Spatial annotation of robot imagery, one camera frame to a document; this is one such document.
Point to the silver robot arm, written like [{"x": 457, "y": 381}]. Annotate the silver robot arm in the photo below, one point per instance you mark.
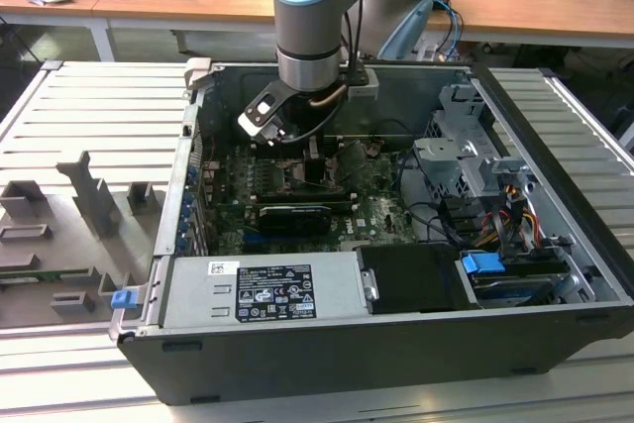
[{"x": 307, "y": 22}]

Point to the CPU socket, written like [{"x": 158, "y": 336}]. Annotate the CPU socket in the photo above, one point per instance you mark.
[{"x": 284, "y": 180}]

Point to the round coin battery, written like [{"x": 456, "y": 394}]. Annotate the round coin battery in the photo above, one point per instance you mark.
[{"x": 374, "y": 148}]

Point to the black graphics card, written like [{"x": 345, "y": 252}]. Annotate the black graphics card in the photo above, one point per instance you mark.
[{"x": 294, "y": 220}]

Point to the green motherboard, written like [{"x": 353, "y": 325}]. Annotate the green motherboard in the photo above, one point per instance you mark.
[{"x": 381, "y": 205}]

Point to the silver metal drive cage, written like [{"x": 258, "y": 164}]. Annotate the silver metal drive cage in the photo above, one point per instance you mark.
[{"x": 446, "y": 155}]

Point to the silver power supply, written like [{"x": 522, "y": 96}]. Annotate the silver power supply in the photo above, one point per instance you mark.
[{"x": 198, "y": 294}]

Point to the hard disk in blue carrier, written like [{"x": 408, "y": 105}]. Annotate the hard disk in blue carrier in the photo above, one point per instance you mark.
[{"x": 483, "y": 263}]

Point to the black silver PC case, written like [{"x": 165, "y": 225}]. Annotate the black silver PC case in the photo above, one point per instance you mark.
[{"x": 347, "y": 368}]

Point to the blue plastic case latch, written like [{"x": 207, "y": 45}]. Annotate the blue plastic case latch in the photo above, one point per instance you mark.
[{"x": 123, "y": 299}]

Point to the grey parts rack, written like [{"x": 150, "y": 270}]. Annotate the grey parts rack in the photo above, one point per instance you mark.
[{"x": 64, "y": 244}]

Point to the green RAM stick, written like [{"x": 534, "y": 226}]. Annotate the green RAM stick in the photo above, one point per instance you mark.
[{"x": 44, "y": 275}]

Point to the white camera black bracket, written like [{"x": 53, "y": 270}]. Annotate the white camera black bracket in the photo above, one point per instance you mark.
[{"x": 262, "y": 111}]

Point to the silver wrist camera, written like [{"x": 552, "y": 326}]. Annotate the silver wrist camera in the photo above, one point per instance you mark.
[{"x": 364, "y": 86}]

